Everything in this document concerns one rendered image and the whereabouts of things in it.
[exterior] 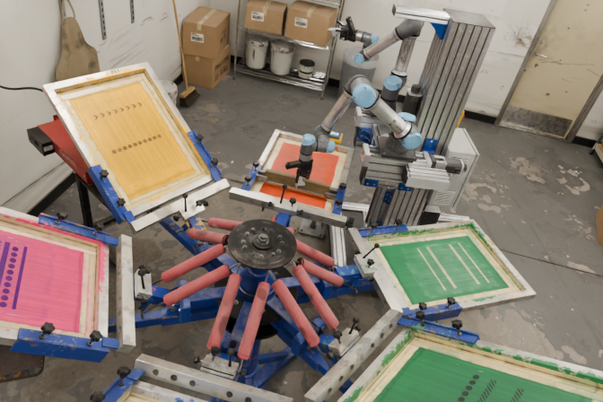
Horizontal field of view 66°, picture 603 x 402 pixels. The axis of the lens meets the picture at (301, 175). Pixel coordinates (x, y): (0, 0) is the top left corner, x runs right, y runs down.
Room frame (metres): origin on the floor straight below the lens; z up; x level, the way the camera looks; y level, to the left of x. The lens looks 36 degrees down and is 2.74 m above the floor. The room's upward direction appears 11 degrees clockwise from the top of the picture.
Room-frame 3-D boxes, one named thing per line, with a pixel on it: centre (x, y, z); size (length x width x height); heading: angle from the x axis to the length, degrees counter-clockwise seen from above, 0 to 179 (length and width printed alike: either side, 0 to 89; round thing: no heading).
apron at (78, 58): (3.22, 1.88, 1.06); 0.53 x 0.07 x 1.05; 174
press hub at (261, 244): (1.42, 0.11, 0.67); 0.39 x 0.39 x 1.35
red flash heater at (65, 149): (2.26, 1.26, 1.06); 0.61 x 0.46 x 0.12; 54
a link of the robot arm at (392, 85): (3.01, -0.50, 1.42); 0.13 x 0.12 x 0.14; 160
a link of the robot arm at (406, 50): (3.13, -0.54, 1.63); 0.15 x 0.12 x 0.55; 160
